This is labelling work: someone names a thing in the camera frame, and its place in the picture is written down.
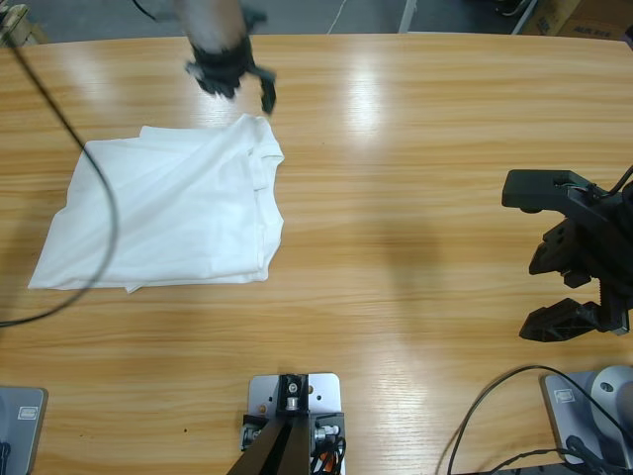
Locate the pale printed cardboard box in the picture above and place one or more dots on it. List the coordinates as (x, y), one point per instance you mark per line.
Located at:
(588, 27)

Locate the dark bystander shoe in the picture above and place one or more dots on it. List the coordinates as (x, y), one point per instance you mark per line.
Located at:
(509, 7)

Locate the grey base plate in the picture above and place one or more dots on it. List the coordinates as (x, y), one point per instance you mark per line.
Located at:
(559, 420)
(25, 445)

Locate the brown cardboard box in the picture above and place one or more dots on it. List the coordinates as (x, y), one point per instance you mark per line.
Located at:
(564, 17)

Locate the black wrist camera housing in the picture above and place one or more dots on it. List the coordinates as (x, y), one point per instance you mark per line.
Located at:
(254, 19)
(534, 190)

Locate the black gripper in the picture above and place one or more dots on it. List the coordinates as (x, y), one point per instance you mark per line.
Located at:
(615, 257)
(222, 62)

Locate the white upright post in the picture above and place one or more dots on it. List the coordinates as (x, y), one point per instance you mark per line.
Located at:
(406, 15)

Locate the wooden pallet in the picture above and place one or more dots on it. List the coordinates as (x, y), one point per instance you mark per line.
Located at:
(27, 27)

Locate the slanted metal bar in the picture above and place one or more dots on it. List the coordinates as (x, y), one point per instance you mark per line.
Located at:
(526, 17)

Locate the white T-shirt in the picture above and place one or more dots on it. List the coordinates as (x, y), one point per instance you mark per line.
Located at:
(173, 208)

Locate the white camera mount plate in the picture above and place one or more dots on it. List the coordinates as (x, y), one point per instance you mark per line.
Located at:
(326, 391)

